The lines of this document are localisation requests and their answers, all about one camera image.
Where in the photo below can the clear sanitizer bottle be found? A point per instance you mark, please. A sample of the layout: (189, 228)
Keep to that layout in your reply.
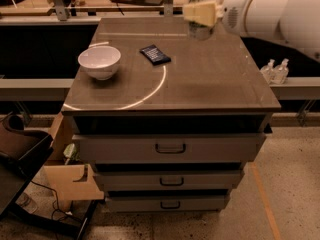
(280, 72)
(267, 71)

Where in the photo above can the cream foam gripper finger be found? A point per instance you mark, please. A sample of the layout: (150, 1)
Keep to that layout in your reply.
(206, 12)

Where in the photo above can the top grey drawer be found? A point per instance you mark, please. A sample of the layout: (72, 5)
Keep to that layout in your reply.
(169, 149)

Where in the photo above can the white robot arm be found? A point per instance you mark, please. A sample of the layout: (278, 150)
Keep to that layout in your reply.
(290, 23)

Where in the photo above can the cardboard piece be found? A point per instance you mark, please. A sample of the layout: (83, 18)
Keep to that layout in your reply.
(73, 183)

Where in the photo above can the grey drawer cabinet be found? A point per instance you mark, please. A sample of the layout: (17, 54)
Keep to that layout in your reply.
(209, 87)

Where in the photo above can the bottom grey drawer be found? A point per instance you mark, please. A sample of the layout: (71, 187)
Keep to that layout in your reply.
(167, 203)

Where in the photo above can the brown chair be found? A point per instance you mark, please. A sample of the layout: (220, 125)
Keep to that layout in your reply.
(22, 153)

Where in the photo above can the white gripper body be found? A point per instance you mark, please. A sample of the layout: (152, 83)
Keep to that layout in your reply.
(232, 13)

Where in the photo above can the white ceramic bowl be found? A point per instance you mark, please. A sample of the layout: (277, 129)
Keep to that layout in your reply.
(100, 62)

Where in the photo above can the right clear sanitizer bottle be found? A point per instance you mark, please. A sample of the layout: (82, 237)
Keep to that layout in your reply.
(280, 72)

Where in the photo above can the middle grey drawer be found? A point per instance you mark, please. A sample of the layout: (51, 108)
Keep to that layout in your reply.
(168, 180)

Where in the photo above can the left clear sanitizer bottle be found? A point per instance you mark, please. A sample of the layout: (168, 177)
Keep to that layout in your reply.
(267, 71)

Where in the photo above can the dark blue snack packet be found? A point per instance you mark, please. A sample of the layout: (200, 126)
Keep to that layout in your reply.
(155, 55)

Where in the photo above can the grey drawer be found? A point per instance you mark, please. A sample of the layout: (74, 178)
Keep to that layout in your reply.
(168, 180)
(167, 203)
(169, 149)

